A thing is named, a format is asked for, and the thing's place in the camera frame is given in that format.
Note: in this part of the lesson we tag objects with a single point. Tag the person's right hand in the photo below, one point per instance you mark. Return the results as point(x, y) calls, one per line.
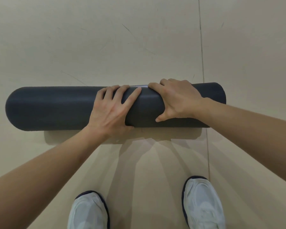
point(181, 100)

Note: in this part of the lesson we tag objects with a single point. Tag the person's left hand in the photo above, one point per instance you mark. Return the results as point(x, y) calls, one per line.
point(107, 116)

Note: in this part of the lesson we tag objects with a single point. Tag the grey yoga mat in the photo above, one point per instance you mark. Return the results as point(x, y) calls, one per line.
point(50, 107)

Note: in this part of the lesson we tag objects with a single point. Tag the person's left forearm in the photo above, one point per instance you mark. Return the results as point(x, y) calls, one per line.
point(38, 178)

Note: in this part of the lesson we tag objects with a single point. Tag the person's right forearm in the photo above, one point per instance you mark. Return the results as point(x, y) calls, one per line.
point(257, 138)

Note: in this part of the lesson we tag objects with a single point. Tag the person's left white sneaker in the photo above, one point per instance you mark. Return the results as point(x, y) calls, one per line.
point(88, 212)

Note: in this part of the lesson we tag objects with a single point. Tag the person's white sneaker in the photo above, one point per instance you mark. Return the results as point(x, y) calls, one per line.
point(202, 205)
point(88, 212)

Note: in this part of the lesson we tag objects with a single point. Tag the person's right white sneaker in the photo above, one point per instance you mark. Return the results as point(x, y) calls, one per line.
point(202, 205)

